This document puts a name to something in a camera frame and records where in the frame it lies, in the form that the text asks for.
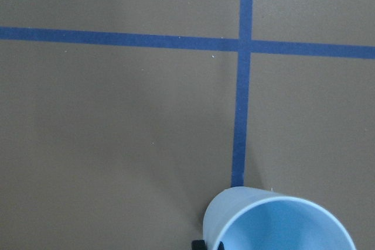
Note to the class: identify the light blue cup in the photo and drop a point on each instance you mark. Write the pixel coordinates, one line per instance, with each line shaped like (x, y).
(249, 218)

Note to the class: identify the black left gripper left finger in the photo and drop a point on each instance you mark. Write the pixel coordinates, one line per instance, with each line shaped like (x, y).
(198, 245)

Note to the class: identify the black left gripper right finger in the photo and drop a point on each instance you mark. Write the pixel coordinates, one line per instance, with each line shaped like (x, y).
(221, 246)

